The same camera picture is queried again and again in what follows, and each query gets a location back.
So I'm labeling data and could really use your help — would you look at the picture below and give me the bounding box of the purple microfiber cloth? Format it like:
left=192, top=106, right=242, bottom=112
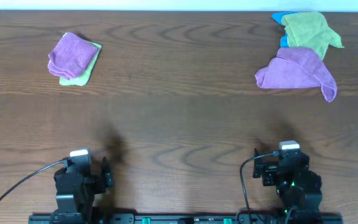
left=255, top=47, right=337, bottom=103

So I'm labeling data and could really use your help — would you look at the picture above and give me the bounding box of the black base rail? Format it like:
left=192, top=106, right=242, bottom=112
left=28, top=213, right=344, bottom=224

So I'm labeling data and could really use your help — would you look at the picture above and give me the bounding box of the folded purple cloth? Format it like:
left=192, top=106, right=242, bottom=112
left=47, top=32, right=101, bottom=80

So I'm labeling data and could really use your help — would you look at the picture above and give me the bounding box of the green microfiber cloth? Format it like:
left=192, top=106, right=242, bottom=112
left=282, top=12, right=344, bottom=60

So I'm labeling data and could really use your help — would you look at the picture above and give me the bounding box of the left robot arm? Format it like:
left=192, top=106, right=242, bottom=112
left=53, top=155, right=113, bottom=223

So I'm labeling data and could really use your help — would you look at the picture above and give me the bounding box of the black camera cable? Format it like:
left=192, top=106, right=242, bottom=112
left=0, top=159, right=70, bottom=224
left=239, top=151, right=281, bottom=224

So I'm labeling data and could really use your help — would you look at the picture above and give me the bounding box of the right black camera cable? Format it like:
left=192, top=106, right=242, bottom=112
left=239, top=151, right=281, bottom=224

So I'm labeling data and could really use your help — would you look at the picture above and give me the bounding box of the blue microfiber cloth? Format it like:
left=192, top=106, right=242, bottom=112
left=272, top=11, right=295, bottom=47

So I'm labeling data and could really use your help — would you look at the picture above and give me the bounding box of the folded light green cloth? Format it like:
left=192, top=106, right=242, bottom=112
left=59, top=41, right=102, bottom=86

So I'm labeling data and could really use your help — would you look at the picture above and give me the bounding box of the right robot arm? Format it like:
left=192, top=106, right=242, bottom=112
left=253, top=149, right=323, bottom=223

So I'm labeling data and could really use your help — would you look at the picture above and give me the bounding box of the left black camera cable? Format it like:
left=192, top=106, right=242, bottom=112
left=0, top=159, right=70, bottom=224

